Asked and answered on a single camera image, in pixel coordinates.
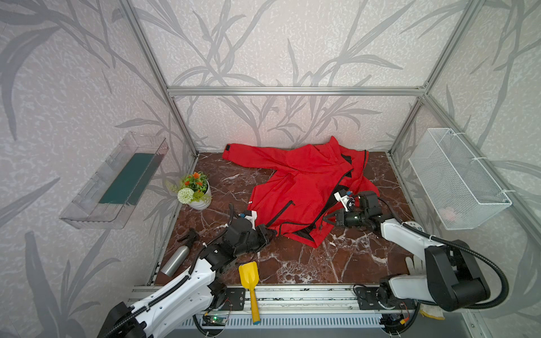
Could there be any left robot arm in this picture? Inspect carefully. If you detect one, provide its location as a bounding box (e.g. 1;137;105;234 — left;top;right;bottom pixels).
98;216;278;337

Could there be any silver spray bottle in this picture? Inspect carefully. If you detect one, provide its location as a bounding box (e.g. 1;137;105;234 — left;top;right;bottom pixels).
160;228;199;277

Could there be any potted artificial flower plant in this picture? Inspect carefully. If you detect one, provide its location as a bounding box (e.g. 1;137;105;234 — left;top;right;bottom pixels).
168;171;212;211

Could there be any clear acrylic wall shelf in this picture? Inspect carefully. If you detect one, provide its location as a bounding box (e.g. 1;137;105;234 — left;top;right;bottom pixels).
59;132;169;230

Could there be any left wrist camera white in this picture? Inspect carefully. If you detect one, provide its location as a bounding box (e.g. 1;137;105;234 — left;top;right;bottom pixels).
243;211;257;230

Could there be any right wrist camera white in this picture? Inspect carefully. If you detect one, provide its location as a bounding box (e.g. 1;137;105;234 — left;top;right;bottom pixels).
334;190;355;212

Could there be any red jacket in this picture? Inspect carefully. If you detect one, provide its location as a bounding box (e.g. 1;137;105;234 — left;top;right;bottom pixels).
223;137;378;248

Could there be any aluminium frame rail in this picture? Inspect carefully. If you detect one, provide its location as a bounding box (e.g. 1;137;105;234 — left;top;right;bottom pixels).
122;284;478;315

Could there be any green circuit board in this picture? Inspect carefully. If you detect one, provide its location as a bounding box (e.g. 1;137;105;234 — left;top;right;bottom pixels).
201;313;228;326

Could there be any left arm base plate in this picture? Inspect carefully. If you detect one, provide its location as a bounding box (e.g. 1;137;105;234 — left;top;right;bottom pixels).
211;287;246;311

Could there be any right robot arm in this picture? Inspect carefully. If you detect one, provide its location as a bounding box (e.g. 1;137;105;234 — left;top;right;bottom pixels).
323;190;509;312

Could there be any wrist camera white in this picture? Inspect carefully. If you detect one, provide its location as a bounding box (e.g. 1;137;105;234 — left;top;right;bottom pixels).
334;190;355;212
243;211;257;230

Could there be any yellow plastic scoop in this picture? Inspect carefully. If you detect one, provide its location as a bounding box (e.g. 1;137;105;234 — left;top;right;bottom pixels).
239;261;261;325

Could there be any white wire mesh basket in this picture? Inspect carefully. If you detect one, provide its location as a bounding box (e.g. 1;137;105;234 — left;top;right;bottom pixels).
409;128;512;230

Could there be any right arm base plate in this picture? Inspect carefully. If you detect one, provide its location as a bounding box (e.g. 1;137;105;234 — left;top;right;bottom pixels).
352;284;416;311

